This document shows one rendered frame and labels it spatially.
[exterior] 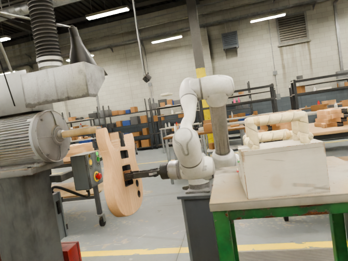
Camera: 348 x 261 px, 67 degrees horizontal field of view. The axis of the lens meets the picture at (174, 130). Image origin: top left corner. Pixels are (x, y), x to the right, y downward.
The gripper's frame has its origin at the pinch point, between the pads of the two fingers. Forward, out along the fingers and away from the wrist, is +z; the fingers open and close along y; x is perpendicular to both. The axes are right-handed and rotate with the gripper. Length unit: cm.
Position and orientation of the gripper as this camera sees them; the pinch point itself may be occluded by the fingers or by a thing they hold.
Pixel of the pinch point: (128, 175)
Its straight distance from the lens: 130.6
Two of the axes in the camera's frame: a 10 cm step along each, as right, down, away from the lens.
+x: -1.3, -9.9, 0.6
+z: -9.7, 1.4, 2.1
